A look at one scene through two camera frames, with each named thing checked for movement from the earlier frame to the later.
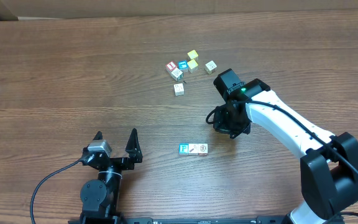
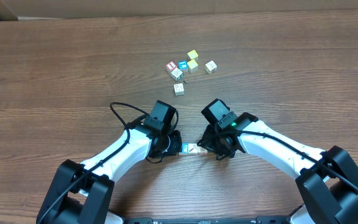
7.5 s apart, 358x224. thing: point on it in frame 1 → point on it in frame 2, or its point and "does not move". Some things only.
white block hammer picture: (193, 149) does not move
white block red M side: (179, 89) does not move
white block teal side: (202, 149) does not move
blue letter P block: (183, 149) does not move
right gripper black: (229, 123) → (207, 142)
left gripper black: (117, 162) → (175, 143)
